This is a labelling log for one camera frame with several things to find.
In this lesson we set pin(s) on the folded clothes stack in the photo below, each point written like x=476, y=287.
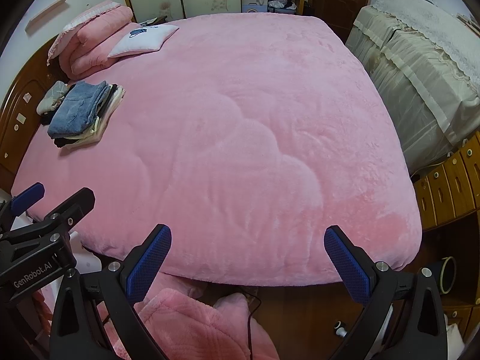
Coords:
x=94, y=132

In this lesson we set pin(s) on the brown wooden headboard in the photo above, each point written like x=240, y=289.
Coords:
x=19, y=118

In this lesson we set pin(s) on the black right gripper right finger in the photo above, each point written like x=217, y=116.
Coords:
x=402, y=315

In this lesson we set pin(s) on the pink pajama legs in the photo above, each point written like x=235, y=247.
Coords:
x=186, y=328

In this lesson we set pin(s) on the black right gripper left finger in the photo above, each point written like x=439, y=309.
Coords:
x=77, y=331

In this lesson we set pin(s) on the folded pink quilt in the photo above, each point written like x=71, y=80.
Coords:
x=83, y=46

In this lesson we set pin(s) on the pink plush bed blanket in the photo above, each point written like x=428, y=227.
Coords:
x=248, y=135

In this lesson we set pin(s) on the blue denim jacket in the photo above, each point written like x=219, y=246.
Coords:
x=78, y=110

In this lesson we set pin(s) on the yellow wooden drawer cabinet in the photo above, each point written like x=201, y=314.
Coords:
x=450, y=190

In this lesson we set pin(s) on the white small pillow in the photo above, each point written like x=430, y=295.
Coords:
x=143, y=40

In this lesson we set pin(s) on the grey patterned folded cloth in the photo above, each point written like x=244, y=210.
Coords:
x=53, y=98

